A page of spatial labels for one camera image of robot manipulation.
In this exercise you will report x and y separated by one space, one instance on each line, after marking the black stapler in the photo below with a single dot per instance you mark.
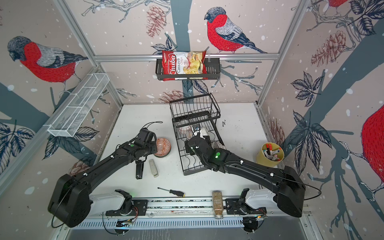
139 169

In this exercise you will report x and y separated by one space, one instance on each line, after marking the red chips bag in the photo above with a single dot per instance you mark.
183 63

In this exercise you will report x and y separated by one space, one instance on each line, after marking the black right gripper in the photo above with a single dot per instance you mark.
187 149

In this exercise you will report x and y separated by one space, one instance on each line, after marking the black yellow screwdriver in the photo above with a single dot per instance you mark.
173 192

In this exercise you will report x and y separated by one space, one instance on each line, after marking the black wall basket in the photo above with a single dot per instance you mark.
208 70

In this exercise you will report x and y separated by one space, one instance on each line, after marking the grain filled jar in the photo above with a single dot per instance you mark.
218 207

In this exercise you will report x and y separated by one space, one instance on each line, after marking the black wire dish rack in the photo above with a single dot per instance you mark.
195 116

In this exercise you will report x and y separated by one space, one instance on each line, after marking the white red patterned bowl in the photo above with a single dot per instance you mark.
185 132

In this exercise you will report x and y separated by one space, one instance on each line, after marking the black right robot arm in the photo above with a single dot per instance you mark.
286 184

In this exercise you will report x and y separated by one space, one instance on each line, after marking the white mesh wall shelf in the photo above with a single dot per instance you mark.
81 102

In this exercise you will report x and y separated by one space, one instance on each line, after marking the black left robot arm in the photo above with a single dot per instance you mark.
71 200

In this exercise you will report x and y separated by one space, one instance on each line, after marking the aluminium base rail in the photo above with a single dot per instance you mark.
173 213

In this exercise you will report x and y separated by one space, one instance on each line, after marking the white rectangular block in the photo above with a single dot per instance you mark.
153 168

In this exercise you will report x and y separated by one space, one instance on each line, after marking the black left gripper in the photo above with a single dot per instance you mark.
153 142

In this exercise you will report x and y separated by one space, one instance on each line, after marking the yellow cup holder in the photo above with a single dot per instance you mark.
272 158

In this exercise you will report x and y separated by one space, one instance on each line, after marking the red marker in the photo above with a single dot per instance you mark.
269 147

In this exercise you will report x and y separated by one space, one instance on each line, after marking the white maroon sunburst bowl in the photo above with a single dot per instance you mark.
218 145

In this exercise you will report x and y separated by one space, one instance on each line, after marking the white ceramic bowl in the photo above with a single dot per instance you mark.
203 133

